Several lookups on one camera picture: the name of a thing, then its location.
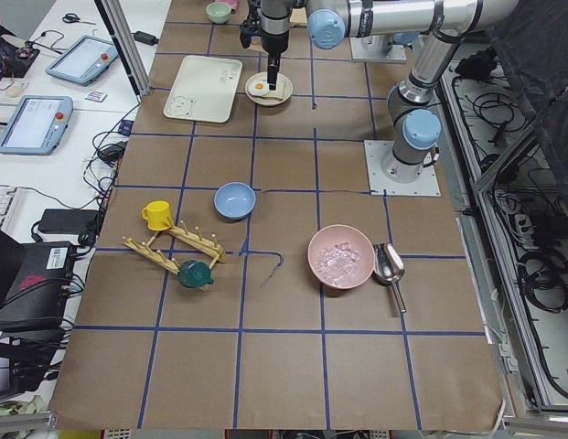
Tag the teach pendant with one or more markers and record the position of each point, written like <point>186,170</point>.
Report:
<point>84,61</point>
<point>37,125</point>

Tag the white bread slice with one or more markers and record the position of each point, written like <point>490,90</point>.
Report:
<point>281,88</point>

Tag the black power adapter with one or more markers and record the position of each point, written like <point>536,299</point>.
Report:
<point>145,38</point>

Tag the green bowl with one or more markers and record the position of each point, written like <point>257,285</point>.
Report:
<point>218,12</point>

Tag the metal scoop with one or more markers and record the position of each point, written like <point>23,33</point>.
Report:
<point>389,269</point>

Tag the pink bowl with ice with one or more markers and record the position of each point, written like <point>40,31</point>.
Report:
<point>341,256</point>

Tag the black laptop computer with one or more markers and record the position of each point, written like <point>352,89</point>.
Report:
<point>33,283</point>

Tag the white keyboard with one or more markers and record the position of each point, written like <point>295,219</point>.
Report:
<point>9,198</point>

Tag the wooden cutting board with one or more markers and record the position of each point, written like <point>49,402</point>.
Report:
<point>298,17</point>

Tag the pink cloth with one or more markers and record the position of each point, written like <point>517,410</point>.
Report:
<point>234,4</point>

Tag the wooden dish rack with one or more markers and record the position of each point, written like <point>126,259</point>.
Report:
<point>189,240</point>

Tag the aluminium frame post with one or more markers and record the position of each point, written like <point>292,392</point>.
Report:
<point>117,26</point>

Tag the upper teach pendant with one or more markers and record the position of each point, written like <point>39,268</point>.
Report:
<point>84,61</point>

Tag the cream bear tray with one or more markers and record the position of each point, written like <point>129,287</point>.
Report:
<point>204,89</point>

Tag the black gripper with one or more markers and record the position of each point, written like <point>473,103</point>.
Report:
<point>274,40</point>

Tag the fried egg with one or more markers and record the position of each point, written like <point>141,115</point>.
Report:
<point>258,88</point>

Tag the cream round plate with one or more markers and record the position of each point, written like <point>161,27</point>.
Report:
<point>263,76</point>

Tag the bread slice on plate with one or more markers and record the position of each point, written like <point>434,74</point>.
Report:
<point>270,96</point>

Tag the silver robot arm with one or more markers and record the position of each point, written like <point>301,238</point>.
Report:
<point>444,23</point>

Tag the yellow mug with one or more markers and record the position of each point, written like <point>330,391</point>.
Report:
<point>157,215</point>

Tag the dark green mug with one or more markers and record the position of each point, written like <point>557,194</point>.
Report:
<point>194,274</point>

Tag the blue bowl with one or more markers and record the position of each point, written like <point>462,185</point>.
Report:
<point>234,200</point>

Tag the lower teach pendant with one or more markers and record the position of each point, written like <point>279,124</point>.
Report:
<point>37,125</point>

